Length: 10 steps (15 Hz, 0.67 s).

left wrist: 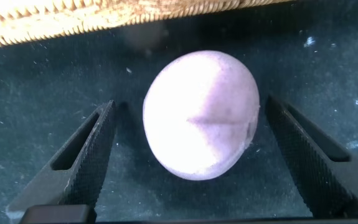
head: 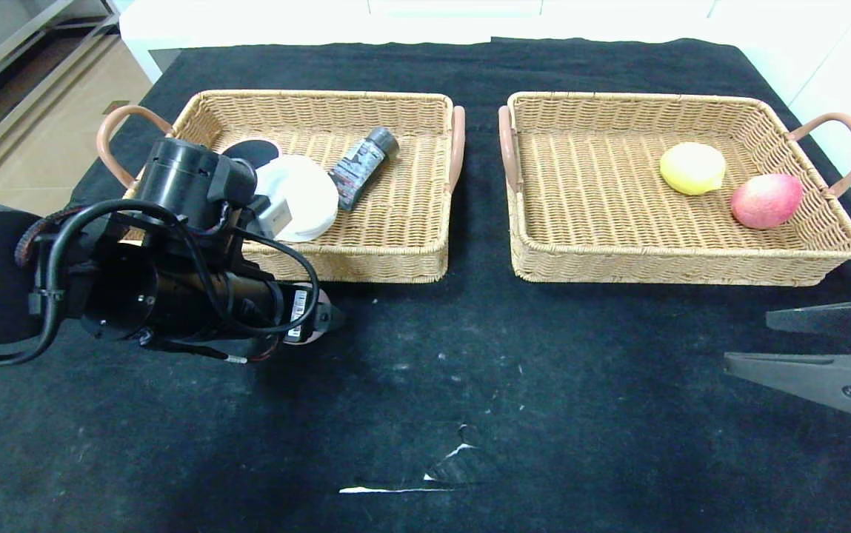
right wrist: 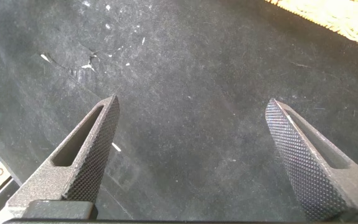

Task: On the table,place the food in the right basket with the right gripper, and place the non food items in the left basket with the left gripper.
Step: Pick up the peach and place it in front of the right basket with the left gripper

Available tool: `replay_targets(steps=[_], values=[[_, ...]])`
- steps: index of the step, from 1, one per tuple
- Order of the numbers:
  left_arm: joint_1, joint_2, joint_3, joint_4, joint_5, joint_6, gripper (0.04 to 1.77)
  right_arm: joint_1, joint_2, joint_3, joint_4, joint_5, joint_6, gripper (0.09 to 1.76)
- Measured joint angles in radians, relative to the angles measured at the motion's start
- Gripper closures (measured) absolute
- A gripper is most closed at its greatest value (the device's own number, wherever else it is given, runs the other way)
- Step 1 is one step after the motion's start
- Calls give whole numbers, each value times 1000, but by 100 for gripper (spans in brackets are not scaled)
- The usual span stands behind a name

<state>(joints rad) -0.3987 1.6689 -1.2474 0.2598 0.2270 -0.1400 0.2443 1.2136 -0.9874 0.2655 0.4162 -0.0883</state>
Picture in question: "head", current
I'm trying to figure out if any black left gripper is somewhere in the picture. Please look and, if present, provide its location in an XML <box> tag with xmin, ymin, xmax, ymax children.
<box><xmin>222</xmin><ymin>271</ymin><xmax>347</xmax><ymax>346</ymax></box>

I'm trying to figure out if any black tube with printed label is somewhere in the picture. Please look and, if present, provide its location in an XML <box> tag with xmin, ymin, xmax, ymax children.
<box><xmin>329</xmin><ymin>127</ymin><xmax>400</xmax><ymax>212</ymax></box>

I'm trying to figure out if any pink saucepan with dark inside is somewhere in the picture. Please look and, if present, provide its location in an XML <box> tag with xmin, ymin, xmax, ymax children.
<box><xmin>221</xmin><ymin>138</ymin><xmax>282</xmax><ymax>172</ymax></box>

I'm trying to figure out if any yellow lemon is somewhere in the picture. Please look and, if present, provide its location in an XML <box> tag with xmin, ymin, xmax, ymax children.
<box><xmin>659</xmin><ymin>142</ymin><xmax>727</xmax><ymax>196</ymax></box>

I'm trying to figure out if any red peach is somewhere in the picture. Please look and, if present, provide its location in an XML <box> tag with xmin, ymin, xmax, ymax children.
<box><xmin>730</xmin><ymin>173</ymin><xmax>805</xmax><ymax>230</ymax></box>

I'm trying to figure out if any large wicker basket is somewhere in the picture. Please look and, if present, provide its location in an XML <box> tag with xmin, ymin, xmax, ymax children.
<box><xmin>97</xmin><ymin>90</ymin><xmax>466</xmax><ymax>284</ymax></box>

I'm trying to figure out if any long white paper sliver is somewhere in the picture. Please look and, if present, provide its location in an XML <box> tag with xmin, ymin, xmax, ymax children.
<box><xmin>339</xmin><ymin>485</ymin><xmax>463</xmax><ymax>495</ymax></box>

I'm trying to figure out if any black tablecloth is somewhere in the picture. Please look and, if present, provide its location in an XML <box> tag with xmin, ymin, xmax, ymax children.
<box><xmin>0</xmin><ymin>37</ymin><xmax>851</xmax><ymax>533</ymax></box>

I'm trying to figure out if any grey low shelf unit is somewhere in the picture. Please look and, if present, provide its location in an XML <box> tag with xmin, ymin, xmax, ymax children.
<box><xmin>0</xmin><ymin>0</ymin><xmax>121</xmax><ymax>119</ymax></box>

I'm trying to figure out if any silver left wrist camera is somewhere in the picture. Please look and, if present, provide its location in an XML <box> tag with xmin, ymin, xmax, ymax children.
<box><xmin>253</xmin><ymin>194</ymin><xmax>293</xmax><ymax>238</ymax></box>

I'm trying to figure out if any wicker basket with brown handles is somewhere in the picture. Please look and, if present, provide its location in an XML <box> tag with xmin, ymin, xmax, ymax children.
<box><xmin>498</xmin><ymin>92</ymin><xmax>851</xmax><ymax>287</ymax></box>

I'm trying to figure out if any braided black red left cable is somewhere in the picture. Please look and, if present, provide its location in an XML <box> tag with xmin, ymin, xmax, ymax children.
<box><xmin>15</xmin><ymin>205</ymin><xmax>87</xmax><ymax>269</ymax></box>

